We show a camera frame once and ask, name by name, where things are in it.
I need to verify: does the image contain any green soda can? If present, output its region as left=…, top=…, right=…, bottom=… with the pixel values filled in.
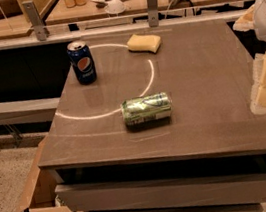
left=121, top=92, right=172, bottom=126

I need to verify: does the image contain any blue Pepsi can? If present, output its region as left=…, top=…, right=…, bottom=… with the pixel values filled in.
left=67, top=40, right=97, bottom=85

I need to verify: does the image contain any yellow sponge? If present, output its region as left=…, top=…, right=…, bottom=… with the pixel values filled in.
left=127, top=34, right=162, bottom=53

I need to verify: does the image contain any grey drawer cabinet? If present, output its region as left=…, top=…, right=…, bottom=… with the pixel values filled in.
left=39, top=20, right=266, bottom=212

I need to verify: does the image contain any white bowl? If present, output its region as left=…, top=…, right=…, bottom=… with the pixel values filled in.
left=105, top=0, right=126, bottom=15

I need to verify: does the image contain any metal bracket right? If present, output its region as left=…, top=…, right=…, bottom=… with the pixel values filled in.
left=147, top=0, right=159, bottom=27

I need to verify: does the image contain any metal bracket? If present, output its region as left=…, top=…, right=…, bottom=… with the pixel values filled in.
left=147, top=0, right=159, bottom=27
left=23, top=0, right=48, bottom=41

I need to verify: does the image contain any metal bracket middle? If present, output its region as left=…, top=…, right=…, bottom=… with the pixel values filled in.
left=23, top=0, right=48, bottom=41

